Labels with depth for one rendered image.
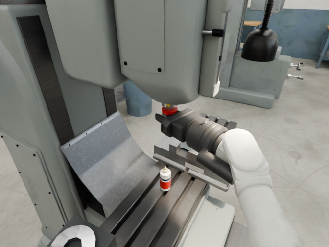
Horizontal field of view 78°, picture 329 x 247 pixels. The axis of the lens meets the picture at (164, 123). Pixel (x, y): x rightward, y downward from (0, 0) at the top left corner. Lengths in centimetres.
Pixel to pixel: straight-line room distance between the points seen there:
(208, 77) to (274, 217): 30
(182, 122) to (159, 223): 36
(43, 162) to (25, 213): 130
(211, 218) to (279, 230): 53
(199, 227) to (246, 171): 49
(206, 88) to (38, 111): 54
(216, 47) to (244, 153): 23
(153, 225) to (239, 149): 42
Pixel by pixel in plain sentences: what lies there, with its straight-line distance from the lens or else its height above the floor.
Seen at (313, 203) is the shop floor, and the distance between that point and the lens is 232.
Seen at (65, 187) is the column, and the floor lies 87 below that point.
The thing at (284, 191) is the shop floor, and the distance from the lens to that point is 229.
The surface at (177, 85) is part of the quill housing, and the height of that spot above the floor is 138.
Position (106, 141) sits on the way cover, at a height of 100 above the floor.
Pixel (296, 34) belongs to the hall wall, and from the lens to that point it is 701.
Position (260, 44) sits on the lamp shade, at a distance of 50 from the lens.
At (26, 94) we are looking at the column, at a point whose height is 129.
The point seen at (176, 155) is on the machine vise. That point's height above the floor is 99.
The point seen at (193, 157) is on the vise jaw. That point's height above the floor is 101.
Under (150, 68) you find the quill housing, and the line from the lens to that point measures 46.
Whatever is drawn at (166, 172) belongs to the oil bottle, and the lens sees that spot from 75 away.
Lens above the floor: 155
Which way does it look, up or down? 33 degrees down
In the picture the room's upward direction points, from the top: straight up
